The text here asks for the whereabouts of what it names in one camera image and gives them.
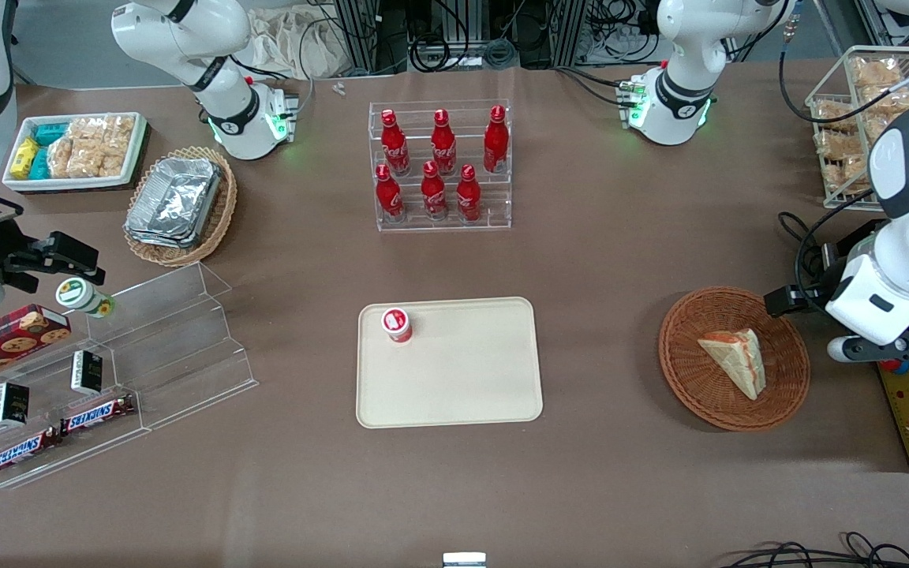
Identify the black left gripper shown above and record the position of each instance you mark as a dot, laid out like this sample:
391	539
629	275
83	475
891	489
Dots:
827	285

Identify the triangle sandwich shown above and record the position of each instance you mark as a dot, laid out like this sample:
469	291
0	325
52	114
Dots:
735	361

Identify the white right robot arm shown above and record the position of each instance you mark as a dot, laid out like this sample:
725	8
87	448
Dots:
222	95

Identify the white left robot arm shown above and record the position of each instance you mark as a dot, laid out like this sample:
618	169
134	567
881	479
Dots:
679	87

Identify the white rectangular snack tray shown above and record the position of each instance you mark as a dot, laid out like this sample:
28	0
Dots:
135	158

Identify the brown round wicker basket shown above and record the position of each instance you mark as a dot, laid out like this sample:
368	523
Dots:
691	379

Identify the light oval wicker basket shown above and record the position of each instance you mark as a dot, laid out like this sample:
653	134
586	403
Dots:
222	213

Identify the beige plastic tray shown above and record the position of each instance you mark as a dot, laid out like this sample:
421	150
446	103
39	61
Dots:
462	379

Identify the green lidded cup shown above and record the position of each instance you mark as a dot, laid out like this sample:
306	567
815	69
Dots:
80	295

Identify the black countertop appliance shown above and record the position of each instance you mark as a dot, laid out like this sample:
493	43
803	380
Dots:
865	237

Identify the clear rice cracker bag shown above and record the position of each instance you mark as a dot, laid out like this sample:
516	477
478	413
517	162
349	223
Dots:
117	146
61	158
86	148

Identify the teal snack packet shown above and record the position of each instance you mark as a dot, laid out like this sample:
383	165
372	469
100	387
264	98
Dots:
40	163
50	133

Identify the small black box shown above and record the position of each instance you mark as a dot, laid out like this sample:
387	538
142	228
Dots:
10	404
87	372

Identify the red tartan cookie box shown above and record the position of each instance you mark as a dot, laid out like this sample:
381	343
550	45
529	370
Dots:
5	343

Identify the stacked aluminium foil trays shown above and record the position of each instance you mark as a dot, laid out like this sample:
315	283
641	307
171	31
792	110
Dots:
174	201

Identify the yellow snack packet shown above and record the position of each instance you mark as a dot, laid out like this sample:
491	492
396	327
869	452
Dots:
24	159

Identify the red emergency stop button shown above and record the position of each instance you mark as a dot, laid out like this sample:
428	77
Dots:
894	367

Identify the bagged fried snack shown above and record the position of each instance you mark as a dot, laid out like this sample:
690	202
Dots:
839	144
835	115
847	176
888	99
877	72

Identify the clear acrylic stepped shelf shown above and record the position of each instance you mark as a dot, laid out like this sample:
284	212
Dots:
186	355
52	465

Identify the snickers chocolate bar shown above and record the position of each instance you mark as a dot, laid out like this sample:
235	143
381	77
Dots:
98	415
23	452

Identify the beige cloth bag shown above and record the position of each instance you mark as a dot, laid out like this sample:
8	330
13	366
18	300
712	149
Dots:
289	43

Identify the clear acrylic bottle rack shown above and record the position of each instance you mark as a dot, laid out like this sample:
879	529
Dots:
494	213

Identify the red cola bottle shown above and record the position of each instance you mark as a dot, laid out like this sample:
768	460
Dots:
394	146
433	193
388	196
443	146
495	142
468	196

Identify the red lidded cup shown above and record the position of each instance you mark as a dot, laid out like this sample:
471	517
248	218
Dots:
397	325

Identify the left wrist mount bracket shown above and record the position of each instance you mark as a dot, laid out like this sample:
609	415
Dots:
845	349

